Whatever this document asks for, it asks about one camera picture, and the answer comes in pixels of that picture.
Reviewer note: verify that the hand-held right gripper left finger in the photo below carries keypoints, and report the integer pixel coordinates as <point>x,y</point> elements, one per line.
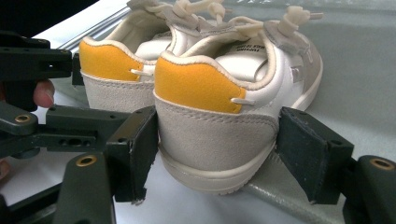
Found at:
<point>134,152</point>

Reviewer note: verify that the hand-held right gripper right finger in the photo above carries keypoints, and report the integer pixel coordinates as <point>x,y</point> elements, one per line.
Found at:
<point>311,155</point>

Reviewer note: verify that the white sneaker with yellow heel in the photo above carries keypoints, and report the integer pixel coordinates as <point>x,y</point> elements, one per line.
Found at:
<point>109,62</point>
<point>214,140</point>

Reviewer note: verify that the metal shoe rack grey shelves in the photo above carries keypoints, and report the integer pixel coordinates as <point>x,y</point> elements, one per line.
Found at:
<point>358,77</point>

